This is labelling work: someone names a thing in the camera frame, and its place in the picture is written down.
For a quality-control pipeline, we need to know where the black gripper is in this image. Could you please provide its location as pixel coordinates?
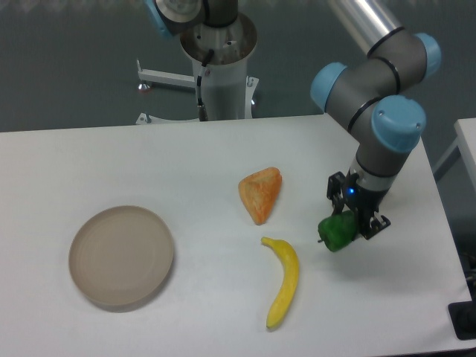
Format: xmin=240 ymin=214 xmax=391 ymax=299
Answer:
xmin=327 ymin=171 xmax=391 ymax=239

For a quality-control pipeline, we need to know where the green toy pepper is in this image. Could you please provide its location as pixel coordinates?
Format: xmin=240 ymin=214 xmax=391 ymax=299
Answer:
xmin=318 ymin=210 xmax=358 ymax=252

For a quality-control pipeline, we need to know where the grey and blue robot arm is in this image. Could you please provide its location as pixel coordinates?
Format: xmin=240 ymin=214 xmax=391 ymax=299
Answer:
xmin=146 ymin=1 xmax=442 ymax=243

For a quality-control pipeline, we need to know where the orange toy bread wedge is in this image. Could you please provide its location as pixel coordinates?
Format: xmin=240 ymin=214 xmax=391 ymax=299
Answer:
xmin=238 ymin=167 xmax=283 ymax=225

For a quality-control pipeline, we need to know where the yellow toy banana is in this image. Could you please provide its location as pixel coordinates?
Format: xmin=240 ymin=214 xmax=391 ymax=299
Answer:
xmin=261 ymin=237 xmax=300 ymax=330

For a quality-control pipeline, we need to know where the white side table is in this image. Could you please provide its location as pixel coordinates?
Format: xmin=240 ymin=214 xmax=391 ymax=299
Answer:
xmin=432 ymin=118 xmax=475 ymax=187

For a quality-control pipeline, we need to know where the black device at table edge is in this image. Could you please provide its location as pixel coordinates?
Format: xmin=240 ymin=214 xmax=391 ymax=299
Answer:
xmin=448 ymin=300 xmax=475 ymax=341

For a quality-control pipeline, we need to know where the beige round plate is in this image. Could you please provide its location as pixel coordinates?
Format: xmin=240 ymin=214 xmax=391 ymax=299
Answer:
xmin=68 ymin=205 xmax=175 ymax=312

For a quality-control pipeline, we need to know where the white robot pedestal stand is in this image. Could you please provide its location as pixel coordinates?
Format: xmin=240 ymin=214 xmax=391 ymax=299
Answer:
xmin=137 ymin=13 xmax=259 ymax=121

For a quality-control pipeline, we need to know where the black cable on pedestal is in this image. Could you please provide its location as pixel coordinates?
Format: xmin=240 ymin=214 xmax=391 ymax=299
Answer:
xmin=196 ymin=49 xmax=215 ymax=122

